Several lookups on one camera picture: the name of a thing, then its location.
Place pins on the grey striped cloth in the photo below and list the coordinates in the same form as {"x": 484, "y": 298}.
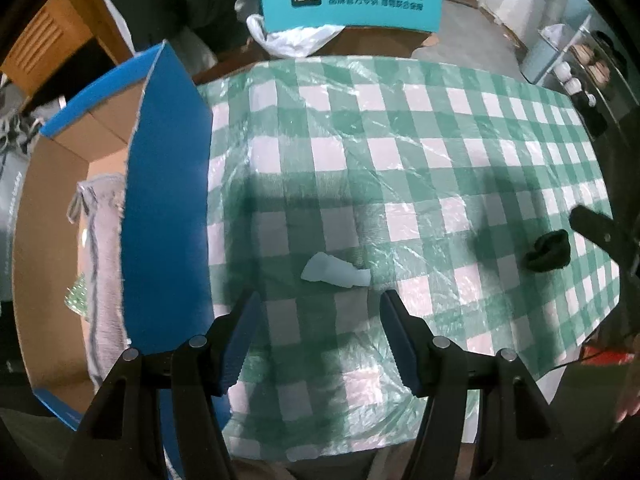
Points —
{"x": 105, "y": 270}

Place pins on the row of shoes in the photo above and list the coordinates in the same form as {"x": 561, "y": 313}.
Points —
{"x": 592, "y": 67}

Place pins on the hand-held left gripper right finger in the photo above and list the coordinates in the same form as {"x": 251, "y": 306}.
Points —
{"x": 402, "y": 350}

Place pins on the red object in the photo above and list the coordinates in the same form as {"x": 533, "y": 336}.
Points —
{"x": 610, "y": 356}

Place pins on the grey shoe rack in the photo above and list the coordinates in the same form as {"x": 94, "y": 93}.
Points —
{"x": 550, "y": 55}

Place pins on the white plastic bag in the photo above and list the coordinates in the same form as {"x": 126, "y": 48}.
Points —
{"x": 292, "y": 40}

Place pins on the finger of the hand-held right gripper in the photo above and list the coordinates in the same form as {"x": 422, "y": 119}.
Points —
{"x": 600, "y": 227}

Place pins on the black jacket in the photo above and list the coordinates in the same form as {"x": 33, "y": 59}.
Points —
{"x": 210, "y": 0}

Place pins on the wooden cabinet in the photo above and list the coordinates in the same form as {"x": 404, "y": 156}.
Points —
{"x": 45, "y": 45}

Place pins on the green white checkered tablecloth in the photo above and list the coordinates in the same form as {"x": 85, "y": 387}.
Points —
{"x": 400, "y": 160}

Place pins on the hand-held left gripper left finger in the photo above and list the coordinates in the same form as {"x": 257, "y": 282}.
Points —
{"x": 237, "y": 350}

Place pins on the blue-edged cardboard box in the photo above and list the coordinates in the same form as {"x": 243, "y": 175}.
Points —
{"x": 165, "y": 210}

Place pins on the person's right hand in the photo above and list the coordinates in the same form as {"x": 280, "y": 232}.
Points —
{"x": 629, "y": 405}

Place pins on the small light teal sock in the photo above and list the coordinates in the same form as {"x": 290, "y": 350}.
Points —
{"x": 330, "y": 270}

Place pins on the black sock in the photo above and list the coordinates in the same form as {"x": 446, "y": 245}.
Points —
{"x": 547, "y": 252}

